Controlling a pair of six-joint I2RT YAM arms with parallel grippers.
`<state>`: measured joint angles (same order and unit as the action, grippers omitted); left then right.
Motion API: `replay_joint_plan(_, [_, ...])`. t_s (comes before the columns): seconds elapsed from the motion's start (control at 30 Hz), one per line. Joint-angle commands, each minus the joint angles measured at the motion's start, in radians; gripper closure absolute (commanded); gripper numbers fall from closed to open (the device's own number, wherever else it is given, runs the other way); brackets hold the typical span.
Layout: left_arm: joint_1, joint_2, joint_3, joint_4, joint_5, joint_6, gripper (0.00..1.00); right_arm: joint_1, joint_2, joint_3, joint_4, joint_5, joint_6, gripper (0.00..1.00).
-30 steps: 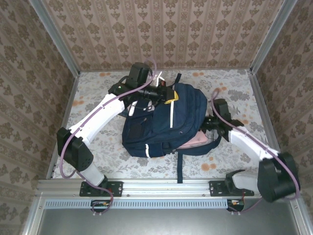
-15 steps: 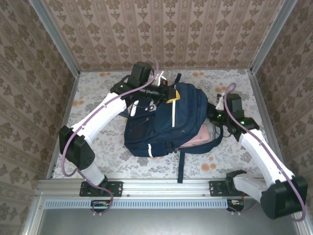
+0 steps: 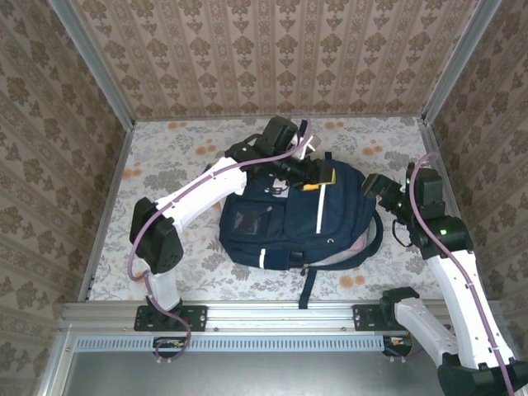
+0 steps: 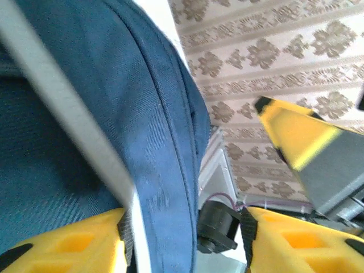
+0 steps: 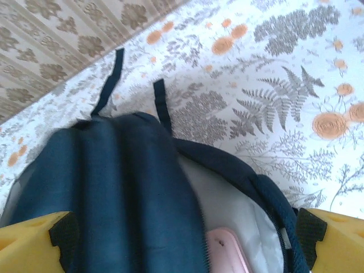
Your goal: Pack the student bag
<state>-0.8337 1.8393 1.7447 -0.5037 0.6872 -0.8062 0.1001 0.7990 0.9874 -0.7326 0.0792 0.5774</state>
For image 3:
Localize navy blue backpack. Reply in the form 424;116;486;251
218;151;384;309

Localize floral tablecloth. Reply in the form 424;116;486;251
88;117;471;302

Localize black connector with orange plug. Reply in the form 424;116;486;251
382;335;413;358
153;336;187;360

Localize grey metal sheet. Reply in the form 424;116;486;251
39;332;528;396

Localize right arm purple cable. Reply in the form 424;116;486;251
410;151;519;396

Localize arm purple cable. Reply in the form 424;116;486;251
410;151;519;396
126;110;314;366

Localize right gripper thin black cable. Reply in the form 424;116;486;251
390;217;416;248

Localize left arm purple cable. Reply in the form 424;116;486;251
126;110;314;366

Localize long aluminium frame rail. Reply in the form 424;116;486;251
61;299;505;333

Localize aluminium corner post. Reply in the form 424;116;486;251
422;0;503;123
48;0;136;127

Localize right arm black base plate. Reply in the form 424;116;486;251
352;304;399;332

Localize grey slotted cable duct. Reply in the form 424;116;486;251
75;334;387;353

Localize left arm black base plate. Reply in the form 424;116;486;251
134;304;208;332

